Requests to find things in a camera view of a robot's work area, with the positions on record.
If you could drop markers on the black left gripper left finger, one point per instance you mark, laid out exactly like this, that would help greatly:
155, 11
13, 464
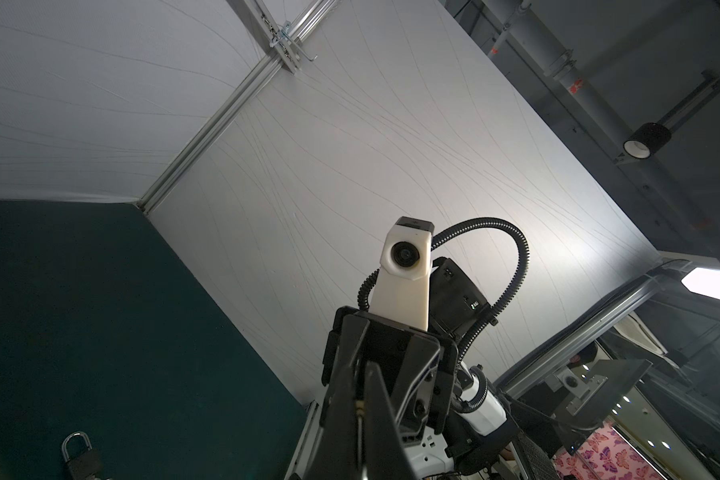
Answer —
338, 452

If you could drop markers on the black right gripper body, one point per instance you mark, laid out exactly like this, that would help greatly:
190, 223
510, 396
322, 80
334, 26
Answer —
417, 368

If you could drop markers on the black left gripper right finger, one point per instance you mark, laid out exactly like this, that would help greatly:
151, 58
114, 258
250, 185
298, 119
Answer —
384, 455

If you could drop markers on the black padlock with keys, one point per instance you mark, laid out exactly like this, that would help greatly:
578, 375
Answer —
85, 464

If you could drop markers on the black ceiling spotlight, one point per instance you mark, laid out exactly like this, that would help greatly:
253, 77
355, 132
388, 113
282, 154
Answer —
647, 140

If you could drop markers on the aluminium wall rail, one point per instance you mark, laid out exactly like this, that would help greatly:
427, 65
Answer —
261, 19

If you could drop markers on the metal hook bracket right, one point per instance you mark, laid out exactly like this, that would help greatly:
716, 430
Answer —
287, 46

